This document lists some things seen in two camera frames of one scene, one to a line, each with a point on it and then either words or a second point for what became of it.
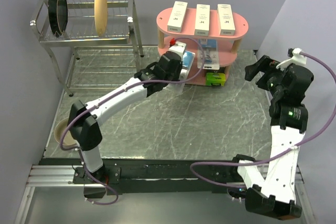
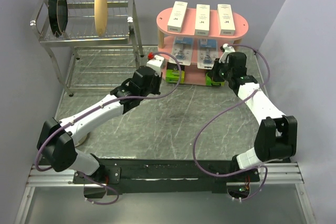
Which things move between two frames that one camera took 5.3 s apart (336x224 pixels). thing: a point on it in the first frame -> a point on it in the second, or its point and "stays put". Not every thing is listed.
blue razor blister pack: (208, 54) stays put
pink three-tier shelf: (214, 53) stays put
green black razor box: (215, 78) stays put
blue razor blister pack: (188, 59) -> (182, 50)
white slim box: (202, 20) stays put
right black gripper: (269, 65) -> (216, 66)
